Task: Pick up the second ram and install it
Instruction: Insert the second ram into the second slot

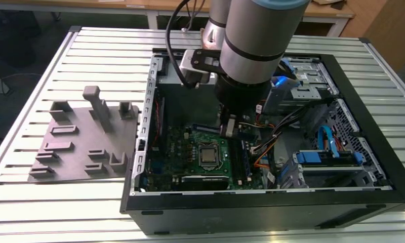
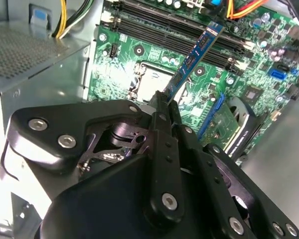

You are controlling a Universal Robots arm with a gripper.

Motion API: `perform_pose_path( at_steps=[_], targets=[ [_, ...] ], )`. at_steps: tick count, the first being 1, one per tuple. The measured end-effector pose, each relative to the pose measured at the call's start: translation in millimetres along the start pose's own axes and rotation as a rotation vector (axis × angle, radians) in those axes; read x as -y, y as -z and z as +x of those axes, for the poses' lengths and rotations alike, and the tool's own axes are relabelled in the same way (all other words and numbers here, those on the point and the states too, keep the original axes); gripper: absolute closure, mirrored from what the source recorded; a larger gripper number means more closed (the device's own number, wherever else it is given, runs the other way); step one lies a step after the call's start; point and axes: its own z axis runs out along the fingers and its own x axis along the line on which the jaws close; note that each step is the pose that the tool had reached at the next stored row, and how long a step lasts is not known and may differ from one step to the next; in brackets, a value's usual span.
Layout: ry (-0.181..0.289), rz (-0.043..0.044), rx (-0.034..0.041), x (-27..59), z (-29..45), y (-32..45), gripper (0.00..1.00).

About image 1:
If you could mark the grey parts rack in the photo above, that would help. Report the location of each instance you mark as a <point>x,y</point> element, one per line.
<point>80,136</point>

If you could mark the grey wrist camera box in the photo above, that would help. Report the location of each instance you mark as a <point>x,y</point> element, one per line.
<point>189,71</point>

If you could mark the wooden cabinet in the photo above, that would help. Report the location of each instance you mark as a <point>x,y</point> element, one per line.
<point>392,25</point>

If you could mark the blue drive bay latch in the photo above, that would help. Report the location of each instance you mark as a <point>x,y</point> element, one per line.
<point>291,72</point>

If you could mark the black PC case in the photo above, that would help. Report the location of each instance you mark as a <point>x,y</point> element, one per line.
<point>223,217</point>

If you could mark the silver CPU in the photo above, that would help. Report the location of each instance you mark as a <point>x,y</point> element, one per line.
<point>209,155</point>

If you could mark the silver drive cage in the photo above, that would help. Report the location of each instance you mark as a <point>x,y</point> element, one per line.
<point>311,93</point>

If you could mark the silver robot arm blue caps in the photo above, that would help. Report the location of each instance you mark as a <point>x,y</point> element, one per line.
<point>253,38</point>

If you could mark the black graphics card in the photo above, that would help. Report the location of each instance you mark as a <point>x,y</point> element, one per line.
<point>205,183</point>

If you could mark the grey power supply unit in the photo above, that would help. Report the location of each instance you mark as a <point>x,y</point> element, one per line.
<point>185,106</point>

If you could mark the CPU socket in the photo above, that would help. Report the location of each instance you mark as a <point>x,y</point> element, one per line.
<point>209,145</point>

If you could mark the green motherboard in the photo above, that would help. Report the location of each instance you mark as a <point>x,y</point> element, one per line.
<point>185,149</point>

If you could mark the silver disk bay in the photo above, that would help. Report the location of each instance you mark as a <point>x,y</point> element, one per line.
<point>333,170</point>

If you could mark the wooden desk white frame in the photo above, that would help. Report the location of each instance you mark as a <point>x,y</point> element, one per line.
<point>324,11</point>

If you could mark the hard disk in blue carrier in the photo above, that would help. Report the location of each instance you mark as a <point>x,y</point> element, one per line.
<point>308,157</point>

